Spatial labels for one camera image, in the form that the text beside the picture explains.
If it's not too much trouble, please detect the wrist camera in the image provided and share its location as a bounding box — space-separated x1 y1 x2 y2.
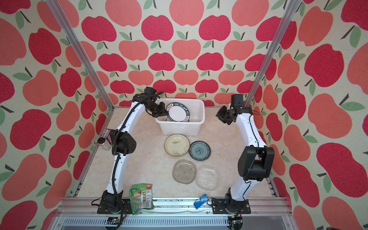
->
143 87 157 96
231 94 244 108

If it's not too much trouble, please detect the front aluminium rail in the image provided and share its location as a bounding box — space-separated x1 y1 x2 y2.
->
47 197 298 230

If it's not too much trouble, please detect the white plate green rim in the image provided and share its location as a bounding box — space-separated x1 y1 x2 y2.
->
166 102 190 122

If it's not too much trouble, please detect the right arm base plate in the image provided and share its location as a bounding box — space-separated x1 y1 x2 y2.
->
209 198 252 215

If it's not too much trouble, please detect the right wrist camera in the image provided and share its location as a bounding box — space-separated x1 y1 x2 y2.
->
231 94 244 108

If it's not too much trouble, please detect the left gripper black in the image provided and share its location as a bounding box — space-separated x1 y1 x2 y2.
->
148 102 170 117

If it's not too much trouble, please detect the right aluminium frame post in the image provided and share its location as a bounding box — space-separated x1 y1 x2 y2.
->
245 0 302 107

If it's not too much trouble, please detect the purple snack packet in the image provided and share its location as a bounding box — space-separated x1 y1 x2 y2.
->
101 128 112 144

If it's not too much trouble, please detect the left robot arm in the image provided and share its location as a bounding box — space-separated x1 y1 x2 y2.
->
101 87 168 213

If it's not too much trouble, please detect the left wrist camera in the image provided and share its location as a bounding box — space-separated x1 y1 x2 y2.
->
143 87 157 96

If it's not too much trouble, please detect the aluminium frame post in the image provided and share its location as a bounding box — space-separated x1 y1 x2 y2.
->
245 0 302 107
46 0 115 111

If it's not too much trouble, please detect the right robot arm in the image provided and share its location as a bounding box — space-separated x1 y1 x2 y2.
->
216 106 275 208

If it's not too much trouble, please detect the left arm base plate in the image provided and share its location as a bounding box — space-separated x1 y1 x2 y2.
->
97 198 132 215

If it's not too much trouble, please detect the white plastic bin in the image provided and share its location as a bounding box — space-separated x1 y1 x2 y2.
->
155 98 205 136

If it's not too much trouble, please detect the blue small box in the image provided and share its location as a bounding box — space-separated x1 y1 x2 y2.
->
194 194 209 209

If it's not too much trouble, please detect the blue patterned small plate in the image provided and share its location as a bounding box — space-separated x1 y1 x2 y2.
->
189 140 211 161

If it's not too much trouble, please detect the green snack packet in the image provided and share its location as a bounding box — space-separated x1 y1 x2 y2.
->
129 183 154 215

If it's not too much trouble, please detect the grey glass plate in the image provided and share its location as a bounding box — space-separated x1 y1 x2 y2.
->
172 160 196 184

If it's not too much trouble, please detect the cream plate with plant drawing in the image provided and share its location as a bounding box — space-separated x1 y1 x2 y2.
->
164 134 190 157

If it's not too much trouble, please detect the clear textured glass plate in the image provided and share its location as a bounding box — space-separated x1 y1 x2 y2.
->
195 165 219 191

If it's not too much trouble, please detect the left aluminium frame post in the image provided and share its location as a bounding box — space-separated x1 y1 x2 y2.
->
46 0 115 111

